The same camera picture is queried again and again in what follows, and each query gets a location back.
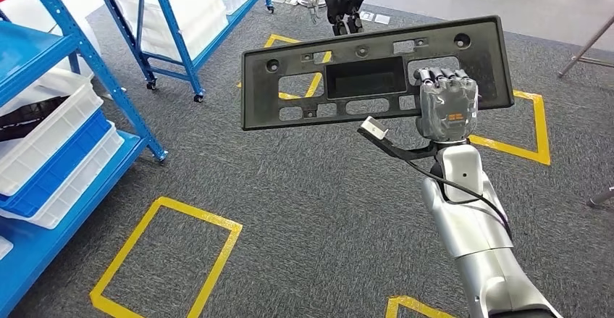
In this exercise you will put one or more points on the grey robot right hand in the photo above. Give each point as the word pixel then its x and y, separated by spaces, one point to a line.
pixel 448 109

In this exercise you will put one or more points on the black plastic mounting plate part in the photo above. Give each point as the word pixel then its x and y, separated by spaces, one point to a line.
pixel 259 109

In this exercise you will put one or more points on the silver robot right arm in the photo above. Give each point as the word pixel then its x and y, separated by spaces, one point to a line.
pixel 470 229

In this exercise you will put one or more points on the blue metal shelf rack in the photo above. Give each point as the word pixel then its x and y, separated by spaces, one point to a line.
pixel 29 52
pixel 175 32

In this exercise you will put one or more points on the yellow floor tape square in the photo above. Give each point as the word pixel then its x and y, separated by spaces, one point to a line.
pixel 192 211
pixel 539 128
pixel 280 40
pixel 408 302

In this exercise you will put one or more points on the blue plastic bin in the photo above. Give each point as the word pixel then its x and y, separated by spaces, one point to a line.
pixel 72 162

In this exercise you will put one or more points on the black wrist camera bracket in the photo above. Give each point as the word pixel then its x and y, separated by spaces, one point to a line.
pixel 398 151

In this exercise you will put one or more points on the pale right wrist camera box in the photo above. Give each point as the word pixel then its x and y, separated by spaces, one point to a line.
pixel 374 128

